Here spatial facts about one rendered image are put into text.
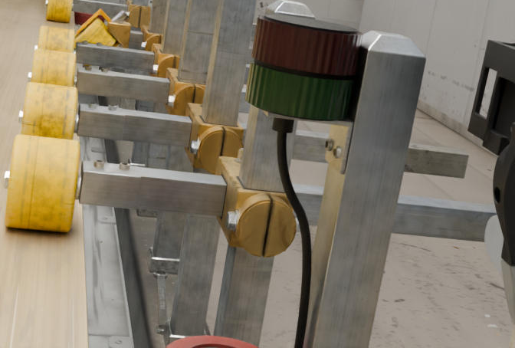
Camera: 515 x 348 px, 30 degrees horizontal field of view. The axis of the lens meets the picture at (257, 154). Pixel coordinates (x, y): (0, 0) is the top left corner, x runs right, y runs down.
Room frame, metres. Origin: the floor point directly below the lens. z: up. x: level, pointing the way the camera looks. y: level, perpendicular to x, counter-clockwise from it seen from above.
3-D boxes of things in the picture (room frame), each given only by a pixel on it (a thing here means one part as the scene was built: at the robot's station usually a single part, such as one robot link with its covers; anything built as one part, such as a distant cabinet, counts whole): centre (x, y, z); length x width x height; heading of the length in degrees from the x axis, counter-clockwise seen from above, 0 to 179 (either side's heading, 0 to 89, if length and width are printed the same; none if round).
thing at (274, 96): (0.54, -0.02, 1.10); 0.06 x 0.06 x 0.02
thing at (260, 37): (0.54, -0.02, 1.12); 0.06 x 0.06 x 0.02
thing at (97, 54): (1.58, 0.11, 0.95); 0.50 x 0.04 x 0.04; 103
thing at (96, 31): (1.78, 0.34, 0.93); 0.09 x 0.08 x 0.09; 103
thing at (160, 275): (1.16, 0.09, 0.70); 0.20 x 0.02 x 0.01; 9
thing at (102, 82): (1.34, 0.05, 0.95); 0.50 x 0.04 x 0.04; 103
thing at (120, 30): (1.79, 0.32, 0.95); 0.10 x 0.04 x 0.10; 103
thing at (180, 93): (1.30, 0.11, 0.95); 0.14 x 0.06 x 0.05; 13
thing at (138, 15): (2.28, 0.33, 0.95); 0.14 x 0.06 x 0.05; 13
